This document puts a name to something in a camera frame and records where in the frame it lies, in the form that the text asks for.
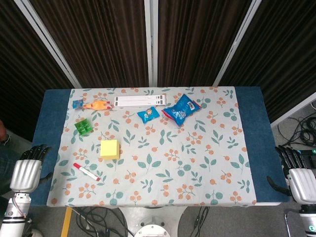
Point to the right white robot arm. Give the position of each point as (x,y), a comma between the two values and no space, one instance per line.
(308,219)

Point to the floral patterned tablecloth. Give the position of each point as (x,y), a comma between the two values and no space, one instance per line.
(172,172)

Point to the dark fabric partition panel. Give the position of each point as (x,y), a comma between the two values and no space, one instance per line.
(197,37)
(19,61)
(284,49)
(98,37)

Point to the metal chair leg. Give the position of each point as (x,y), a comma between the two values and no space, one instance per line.
(287,217)

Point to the green plastic block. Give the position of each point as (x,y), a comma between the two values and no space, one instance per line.
(84,126)

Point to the small blue snack bag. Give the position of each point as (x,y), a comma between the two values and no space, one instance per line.
(147,114)

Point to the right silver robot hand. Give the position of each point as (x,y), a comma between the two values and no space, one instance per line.
(303,185)

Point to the grey round robot base plate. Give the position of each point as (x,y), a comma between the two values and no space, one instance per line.
(154,230)

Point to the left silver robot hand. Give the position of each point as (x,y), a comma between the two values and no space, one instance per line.
(24,175)

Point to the white table pedestal base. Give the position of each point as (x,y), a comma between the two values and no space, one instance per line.
(128,217)

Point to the orange rubber chicken toy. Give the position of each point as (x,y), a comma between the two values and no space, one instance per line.
(97,105)

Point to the red white marker pen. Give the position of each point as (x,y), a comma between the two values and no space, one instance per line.
(86,171)

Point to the white folding stand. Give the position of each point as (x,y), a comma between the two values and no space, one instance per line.
(138,100)

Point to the tiny blue candy packet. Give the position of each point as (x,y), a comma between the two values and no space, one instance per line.
(77,103)

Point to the large blue snack bag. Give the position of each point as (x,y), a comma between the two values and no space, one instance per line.
(181,109)

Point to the yellow cube block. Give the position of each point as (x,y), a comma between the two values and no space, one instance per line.
(109,148)

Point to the blue felt table cover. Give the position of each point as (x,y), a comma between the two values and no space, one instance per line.
(249,111)

